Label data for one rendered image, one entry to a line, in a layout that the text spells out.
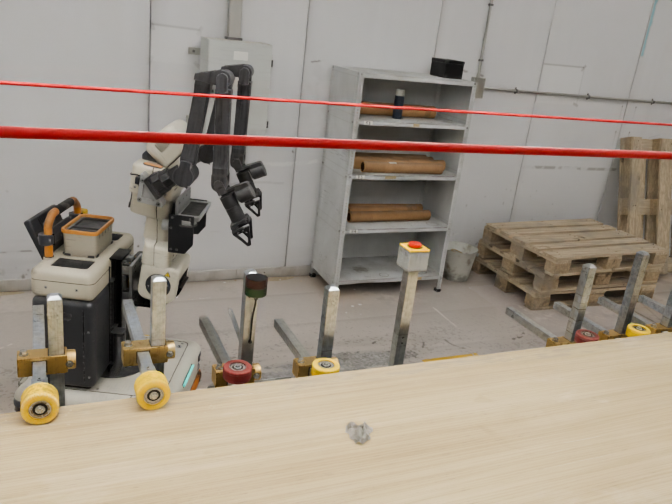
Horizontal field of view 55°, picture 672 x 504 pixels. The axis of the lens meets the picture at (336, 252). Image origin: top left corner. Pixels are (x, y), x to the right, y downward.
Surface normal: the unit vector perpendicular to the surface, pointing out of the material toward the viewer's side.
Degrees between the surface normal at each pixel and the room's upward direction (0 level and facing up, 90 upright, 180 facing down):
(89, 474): 0
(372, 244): 90
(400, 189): 90
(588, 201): 90
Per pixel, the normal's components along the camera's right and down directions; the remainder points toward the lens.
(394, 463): 0.11, -0.94
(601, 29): 0.40, 0.35
